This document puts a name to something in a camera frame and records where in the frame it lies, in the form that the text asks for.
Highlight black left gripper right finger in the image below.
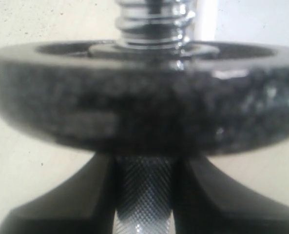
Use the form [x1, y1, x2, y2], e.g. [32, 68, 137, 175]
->
[173, 156, 289, 234]

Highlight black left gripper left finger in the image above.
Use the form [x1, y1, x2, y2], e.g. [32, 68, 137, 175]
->
[0, 154, 116, 234]

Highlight chrome threaded dumbbell bar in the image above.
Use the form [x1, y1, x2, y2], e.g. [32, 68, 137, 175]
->
[115, 0, 195, 234]

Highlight white rectangular tray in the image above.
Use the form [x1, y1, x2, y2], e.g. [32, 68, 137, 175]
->
[193, 0, 219, 41]

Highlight black weight plate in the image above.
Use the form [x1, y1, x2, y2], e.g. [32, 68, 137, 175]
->
[0, 40, 289, 156]

